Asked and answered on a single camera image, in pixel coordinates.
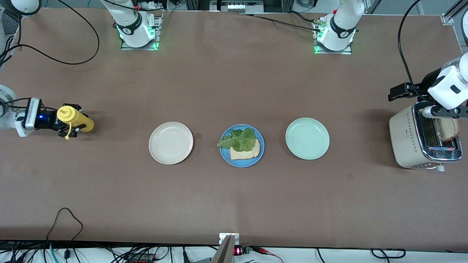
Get yellow mustard squeeze bottle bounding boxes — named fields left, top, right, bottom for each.
left=57, top=105, right=95, bottom=140

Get toasted bread slice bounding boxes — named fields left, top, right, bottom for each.
left=229, top=138, right=261, bottom=161
left=434, top=118, right=461, bottom=142

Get green lettuce leaf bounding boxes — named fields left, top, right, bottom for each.
left=217, top=127, right=257, bottom=153

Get light green round plate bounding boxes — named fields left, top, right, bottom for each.
left=285, top=117, right=330, bottom=160

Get beige round plate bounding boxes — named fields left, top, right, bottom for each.
left=148, top=122, right=194, bottom=165

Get blue round plate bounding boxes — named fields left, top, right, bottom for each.
left=219, top=124, right=265, bottom=168

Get cream two-slot toaster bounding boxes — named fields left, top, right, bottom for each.
left=389, top=105, right=463, bottom=172

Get black mesh net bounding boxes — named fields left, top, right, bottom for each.
left=0, top=9, right=19, bottom=64

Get white power strip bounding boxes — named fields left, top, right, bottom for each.
left=139, top=0, right=172, bottom=9

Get silver equipment box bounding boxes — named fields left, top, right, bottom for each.
left=210, top=0, right=264, bottom=13

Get red black clip leads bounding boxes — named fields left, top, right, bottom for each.
left=252, top=247, right=284, bottom=263

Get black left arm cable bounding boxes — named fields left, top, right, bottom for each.
left=398, top=0, right=423, bottom=92

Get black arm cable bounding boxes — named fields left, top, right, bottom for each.
left=0, top=0, right=100, bottom=110
left=398, top=0, right=423, bottom=92

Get silver corner bracket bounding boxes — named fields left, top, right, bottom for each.
left=441, top=0, right=468, bottom=25

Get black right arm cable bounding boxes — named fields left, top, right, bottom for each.
left=0, top=0, right=100, bottom=110

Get thin black looped cable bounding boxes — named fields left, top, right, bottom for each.
left=46, top=207, right=84, bottom=256

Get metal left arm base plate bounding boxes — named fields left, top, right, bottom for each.
left=314, top=15, right=353, bottom=55

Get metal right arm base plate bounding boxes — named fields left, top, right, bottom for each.
left=121, top=11, right=163, bottom=51

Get black base power cable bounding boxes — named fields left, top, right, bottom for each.
left=239, top=13, right=322, bottom=33

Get black coiled cable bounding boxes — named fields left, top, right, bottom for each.
left=371, top=248, right=406, bottom=259

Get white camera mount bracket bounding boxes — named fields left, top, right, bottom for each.
left=219, top=233, right=240, bottom=245

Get grey metal camera bar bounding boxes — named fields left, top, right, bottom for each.
left=211, top=235, right=235, bottom=263

